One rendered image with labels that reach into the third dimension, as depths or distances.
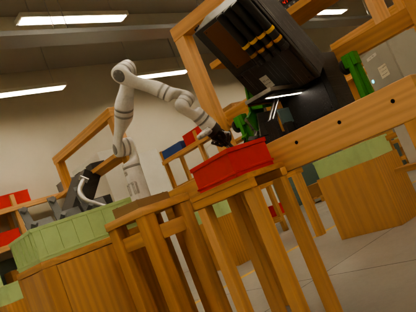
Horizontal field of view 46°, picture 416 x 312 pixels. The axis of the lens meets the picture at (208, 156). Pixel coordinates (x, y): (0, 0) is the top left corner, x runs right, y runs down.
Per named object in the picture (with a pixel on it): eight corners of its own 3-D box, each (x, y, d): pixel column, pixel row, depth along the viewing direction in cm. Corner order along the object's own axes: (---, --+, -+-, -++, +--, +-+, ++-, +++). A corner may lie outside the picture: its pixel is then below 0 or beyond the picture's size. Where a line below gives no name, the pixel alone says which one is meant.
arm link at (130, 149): (127, 138, 258) (138, 169, 256) (111, 142, 253) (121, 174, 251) (134, 134, 250) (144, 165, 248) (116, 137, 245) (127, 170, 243)
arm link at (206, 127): (198, 141, 227) (189, 132, 224) (206, 125, 234) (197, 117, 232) (211, 134, 220) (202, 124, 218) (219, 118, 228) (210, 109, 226)
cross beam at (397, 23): (417, 21, 234) (410, 4, 235) (229, 125, 321) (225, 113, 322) (421, 21, 237) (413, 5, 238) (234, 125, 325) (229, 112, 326)
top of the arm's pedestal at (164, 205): (143, 215, 225) (140, 207, 225) (106, 232, 246) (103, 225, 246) (190, 199, 248) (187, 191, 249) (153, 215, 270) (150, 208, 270)
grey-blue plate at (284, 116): (290, 136, 227) (278, 108, 229) (286, 137, 228) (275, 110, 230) (300, 133, 234) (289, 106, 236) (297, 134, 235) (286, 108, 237)
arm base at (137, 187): (141, 199, 242) (130, 166, 243) (130, 203, 247) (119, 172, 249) (155, 195, 249) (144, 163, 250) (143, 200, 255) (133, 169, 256)
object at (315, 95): (343, 116, 235) (316, 52, 239) (294, 139, 255) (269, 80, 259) (360, 111, 248) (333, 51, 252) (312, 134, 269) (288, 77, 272)
